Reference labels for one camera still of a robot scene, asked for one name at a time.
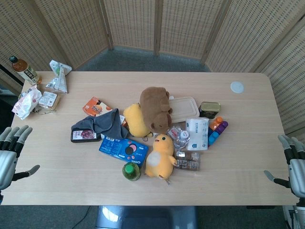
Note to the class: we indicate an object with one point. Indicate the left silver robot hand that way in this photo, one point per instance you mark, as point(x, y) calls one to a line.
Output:
point(7, 157)

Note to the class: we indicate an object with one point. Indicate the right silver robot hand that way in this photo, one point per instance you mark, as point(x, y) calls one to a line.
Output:
point(297, 169)

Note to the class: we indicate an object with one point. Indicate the grey cloth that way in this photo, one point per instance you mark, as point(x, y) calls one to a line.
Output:
point(104, 124)

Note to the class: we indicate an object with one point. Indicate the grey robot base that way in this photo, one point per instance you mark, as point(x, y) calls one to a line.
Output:
point(145, 218)

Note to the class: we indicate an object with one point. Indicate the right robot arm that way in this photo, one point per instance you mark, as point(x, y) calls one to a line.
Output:
point(296, 214)

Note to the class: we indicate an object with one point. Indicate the black furniture piece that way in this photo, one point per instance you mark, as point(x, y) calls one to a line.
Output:
point(4, 109)

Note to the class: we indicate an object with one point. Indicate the pink white plastic bag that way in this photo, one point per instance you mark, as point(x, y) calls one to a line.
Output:
point(26, 103)

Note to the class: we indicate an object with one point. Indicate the wrapped bread package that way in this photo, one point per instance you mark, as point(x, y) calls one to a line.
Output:
point(48, 100)

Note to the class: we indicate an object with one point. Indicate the black snack box red picture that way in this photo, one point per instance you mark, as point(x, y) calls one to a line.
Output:
point(83, 136)

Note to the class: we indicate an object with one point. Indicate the woven wooden screen panel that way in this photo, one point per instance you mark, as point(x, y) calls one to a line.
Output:
point(252, 35)
point(131, 23)
point(188, 26)
point(21, 35)
point(288, 83)
point(74, 28)

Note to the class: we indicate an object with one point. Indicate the amber tea bottle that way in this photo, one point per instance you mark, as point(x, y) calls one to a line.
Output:
point(25, 70)

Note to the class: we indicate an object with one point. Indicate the colourful toy building blocks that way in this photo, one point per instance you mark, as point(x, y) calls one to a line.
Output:
point(215, 133)

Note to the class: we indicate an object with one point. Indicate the crumpled white green package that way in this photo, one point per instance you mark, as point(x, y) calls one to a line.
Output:
point(59, 78)

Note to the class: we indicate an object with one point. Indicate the orange snack box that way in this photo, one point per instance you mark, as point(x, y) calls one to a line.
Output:
point(95, 107)

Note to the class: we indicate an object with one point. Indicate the white round lid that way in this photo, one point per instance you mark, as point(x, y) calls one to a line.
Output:
point(237, 87)

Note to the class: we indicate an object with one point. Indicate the dark green tin can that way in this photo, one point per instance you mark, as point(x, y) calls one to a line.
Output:
point(210, 109)

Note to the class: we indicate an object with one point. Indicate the white tissue pack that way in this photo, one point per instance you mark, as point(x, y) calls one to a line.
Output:
point(197, 134)

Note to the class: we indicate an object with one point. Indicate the brown snack packet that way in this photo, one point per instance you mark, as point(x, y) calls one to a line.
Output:
point(188, 161)

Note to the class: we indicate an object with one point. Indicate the blue Oreo cookie box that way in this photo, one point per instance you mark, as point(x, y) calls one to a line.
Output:
point(119, 149)

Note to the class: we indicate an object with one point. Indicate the small orange snack packet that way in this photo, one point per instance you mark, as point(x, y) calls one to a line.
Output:
point(123, 121)

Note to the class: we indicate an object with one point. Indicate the crushed clear water bottle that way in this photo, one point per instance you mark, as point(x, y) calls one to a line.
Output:
point(179, 138)

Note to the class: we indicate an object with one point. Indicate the green capped drink bottle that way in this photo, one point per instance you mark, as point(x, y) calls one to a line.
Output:
point(130, 171)

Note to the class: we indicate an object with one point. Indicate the beige plastic lunch box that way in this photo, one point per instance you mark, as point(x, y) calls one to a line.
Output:
point(183, 108)

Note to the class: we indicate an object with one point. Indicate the yellow plush pillow toy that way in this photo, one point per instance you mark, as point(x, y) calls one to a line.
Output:
point(137, 120)

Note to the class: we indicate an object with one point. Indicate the yellow chick plush toy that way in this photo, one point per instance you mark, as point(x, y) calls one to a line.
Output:
point(159, 157)

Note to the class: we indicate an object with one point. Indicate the brown bear plush toy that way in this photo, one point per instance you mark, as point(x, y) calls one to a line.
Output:
point(153, 105)

